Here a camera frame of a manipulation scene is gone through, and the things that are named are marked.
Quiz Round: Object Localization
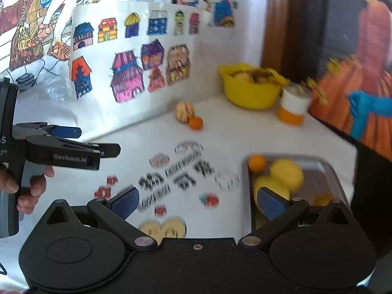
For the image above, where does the person's left hand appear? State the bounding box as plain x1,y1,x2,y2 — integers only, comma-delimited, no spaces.
0,162,55,216

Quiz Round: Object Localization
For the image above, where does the white and orange cup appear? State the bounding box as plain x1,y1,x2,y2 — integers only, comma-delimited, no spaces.
277,84,311,126

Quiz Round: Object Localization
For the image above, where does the striped pepino melon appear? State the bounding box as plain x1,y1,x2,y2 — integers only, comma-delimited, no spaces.
175,101,195,123

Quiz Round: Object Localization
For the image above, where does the orange fruit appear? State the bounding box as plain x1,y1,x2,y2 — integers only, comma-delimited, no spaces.
314,193,334,206

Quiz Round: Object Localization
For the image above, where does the large yellow pear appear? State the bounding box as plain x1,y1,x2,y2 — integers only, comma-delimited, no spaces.
253,175,290,218

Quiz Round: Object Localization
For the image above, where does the houses drawing paper sheet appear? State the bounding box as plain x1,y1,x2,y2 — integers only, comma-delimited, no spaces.
69,0,203,133

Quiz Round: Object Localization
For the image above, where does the metal baking tray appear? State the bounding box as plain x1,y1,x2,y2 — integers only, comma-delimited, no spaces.
236,154,349,240

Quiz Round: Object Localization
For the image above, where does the brown wooden door frame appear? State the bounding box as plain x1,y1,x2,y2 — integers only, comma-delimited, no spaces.
260,0,306,82

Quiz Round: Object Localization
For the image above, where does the yellow artificial flower sprig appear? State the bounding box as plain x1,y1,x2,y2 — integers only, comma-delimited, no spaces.
301,77,328,106

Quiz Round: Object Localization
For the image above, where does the yellow round pear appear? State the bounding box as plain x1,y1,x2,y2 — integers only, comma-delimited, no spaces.
270,158,304,193

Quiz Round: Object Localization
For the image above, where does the white printed tablecloth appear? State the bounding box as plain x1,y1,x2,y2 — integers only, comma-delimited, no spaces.
1,96,357,291

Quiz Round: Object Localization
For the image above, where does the girl in orange dress painting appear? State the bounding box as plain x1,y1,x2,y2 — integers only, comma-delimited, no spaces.
310,0,391,159

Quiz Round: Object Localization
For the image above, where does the yellow plastic bowl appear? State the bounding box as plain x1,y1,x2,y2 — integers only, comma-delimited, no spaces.
218,62,290,111

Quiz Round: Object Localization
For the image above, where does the small orange tangerine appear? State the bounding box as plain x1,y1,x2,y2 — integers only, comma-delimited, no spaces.
247,154,267,173
188,116,204,131

